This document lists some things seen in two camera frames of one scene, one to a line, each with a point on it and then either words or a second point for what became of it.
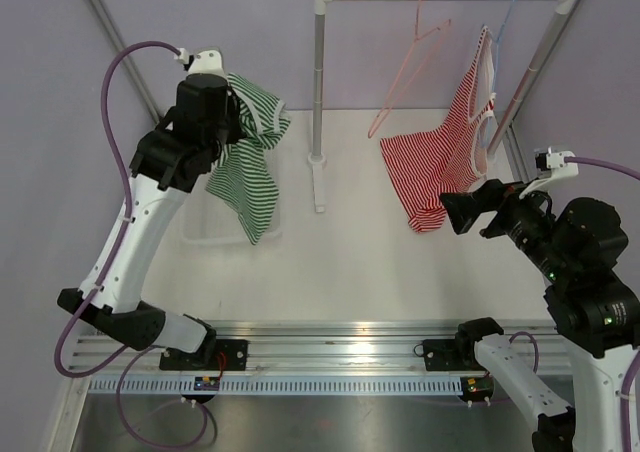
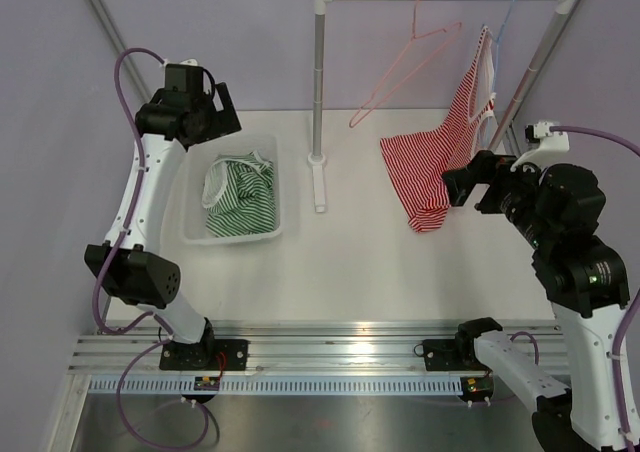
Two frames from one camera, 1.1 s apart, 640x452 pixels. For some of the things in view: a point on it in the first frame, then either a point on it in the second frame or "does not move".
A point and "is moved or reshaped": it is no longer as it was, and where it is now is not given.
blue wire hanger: [496, 41] does not move
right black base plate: [451, 355] does not move
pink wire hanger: [418, 53] → [421, 45]
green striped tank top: [243, 174] is moved or reshaped
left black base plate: [212, 355] does not move
